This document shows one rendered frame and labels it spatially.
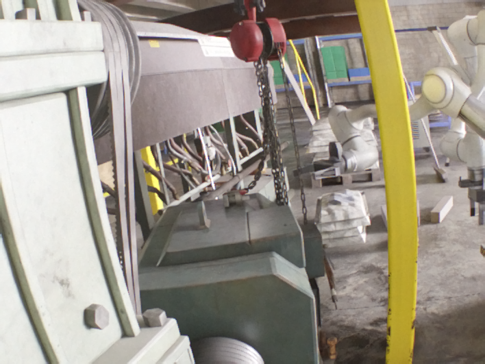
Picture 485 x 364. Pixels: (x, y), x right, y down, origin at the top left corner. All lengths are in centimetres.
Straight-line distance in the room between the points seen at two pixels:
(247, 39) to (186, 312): 92
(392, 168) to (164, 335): 85
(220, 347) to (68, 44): 63
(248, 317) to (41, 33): 67
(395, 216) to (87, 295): 97
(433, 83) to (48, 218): 122
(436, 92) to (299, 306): 84
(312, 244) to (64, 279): 85
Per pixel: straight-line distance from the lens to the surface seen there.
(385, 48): 131
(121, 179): 75
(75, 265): 64
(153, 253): 116
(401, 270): 144
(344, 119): 194
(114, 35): 76
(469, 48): 213
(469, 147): 192
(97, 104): 73
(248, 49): 154
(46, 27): 60
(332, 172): 174
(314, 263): 134
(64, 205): 63
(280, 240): 103
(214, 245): 103
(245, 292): 93
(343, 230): 340
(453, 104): 152
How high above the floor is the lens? 119
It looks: 10 degrees down
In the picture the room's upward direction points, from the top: 9 degrees counter-clockwise
